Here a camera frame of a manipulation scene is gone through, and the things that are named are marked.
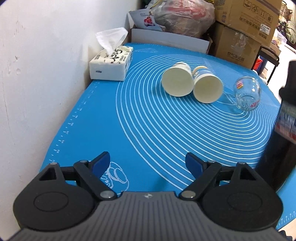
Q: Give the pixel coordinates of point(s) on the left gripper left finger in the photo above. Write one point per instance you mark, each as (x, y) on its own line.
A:
(89, 174)

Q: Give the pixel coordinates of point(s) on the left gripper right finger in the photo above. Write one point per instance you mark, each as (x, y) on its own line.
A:
(205, 174)

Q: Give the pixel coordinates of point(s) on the black tumbler cup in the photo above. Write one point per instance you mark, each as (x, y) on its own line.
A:
(278, 159)

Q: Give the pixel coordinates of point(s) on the right white paper cup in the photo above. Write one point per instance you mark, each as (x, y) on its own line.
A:
(208, 88)

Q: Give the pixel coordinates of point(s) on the white paper cup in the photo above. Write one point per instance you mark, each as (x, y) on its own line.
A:
(208, 88)
(178, 80)

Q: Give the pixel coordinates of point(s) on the left white paper cup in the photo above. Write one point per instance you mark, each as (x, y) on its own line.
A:
(178, 80)

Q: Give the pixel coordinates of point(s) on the blue silicone baking mat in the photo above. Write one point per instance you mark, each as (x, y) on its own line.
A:
(148, 132)

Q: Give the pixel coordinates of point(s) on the clear glass jar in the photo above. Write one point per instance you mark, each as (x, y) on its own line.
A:
(247, 92)

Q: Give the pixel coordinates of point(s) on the white tissue pack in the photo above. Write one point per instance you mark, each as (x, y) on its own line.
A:
(113, 61)

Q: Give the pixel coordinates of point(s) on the lower brown cardboard box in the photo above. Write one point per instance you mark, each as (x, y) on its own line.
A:
(233, 46)

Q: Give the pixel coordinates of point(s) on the brown cardboard box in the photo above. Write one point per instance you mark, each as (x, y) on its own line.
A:
(254, 18)
(233, 46)

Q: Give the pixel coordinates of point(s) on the black metal cart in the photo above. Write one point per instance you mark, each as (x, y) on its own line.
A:
(270, 56)

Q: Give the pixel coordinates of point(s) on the white flat cardboard box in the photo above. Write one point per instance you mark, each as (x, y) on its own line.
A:
(170, 39)

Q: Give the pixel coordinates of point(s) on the clear plastic bag red contents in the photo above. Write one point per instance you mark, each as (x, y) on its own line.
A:
(189, 17)

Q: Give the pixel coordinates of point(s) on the white printed paper bag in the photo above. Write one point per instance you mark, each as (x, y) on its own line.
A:
(143, 19)

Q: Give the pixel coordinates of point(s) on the upper brown cardboard box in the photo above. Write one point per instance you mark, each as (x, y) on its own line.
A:
(254, 18)

